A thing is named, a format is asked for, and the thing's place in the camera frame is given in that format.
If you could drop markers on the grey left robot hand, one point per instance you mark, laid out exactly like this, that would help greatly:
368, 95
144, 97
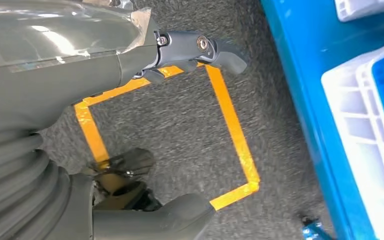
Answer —
46, 66

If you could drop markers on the blue metal shelf rack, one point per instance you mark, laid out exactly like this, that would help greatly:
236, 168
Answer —
294, 82

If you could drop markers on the white plastic storage bin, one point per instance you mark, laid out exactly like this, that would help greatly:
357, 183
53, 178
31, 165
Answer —
361, 8
351, 132

